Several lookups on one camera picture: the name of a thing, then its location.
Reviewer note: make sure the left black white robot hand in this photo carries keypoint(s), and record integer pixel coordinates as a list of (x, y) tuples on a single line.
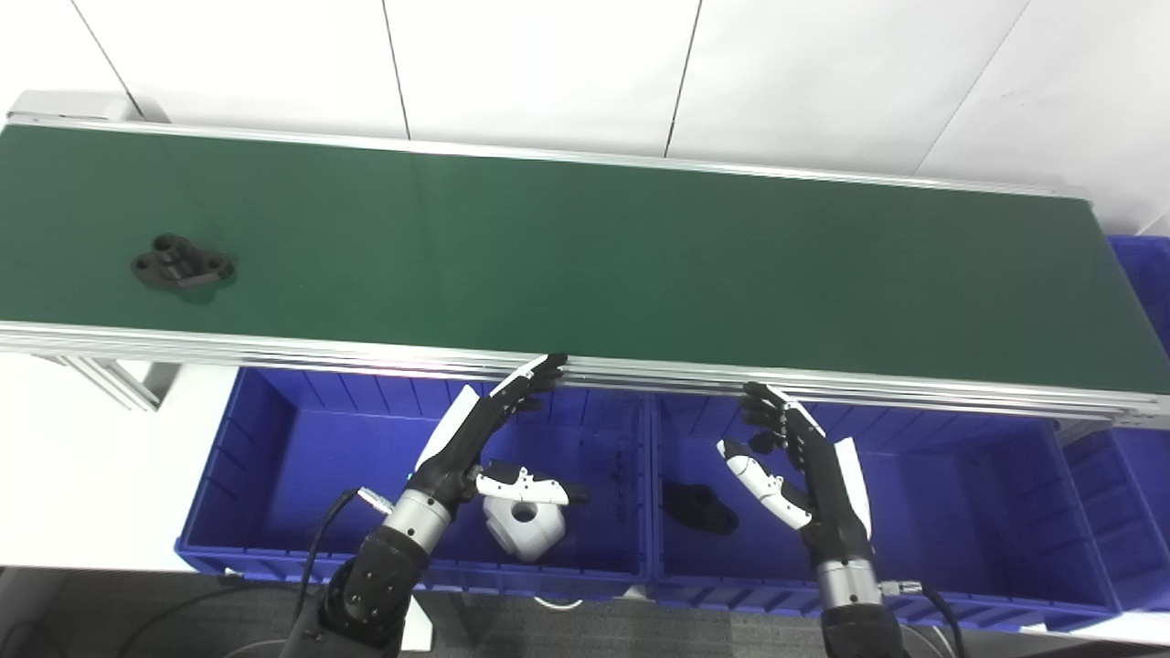
[(457, 448)]

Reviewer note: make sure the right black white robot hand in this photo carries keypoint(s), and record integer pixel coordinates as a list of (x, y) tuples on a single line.
[(827, 493)]

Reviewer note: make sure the black flanged metal part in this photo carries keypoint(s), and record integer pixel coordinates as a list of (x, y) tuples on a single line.
[(699, 512), (178, 265)]

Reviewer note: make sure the white rounded plastic part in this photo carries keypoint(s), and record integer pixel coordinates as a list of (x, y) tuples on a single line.
[(526, 539)]

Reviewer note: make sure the blue plastic bin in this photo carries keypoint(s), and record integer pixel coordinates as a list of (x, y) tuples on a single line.
[(960, 512), (274, 457), (1143, 475)]

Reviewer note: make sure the green conveyor belt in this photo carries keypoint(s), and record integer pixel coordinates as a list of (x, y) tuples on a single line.
[(274, 347), (585, 256)]

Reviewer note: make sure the aluminium conveyor leg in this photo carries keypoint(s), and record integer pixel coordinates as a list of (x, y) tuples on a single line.
[(110, 379)]

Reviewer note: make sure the grey conveyor end housing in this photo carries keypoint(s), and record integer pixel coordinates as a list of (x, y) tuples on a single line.
[(73, 102)]

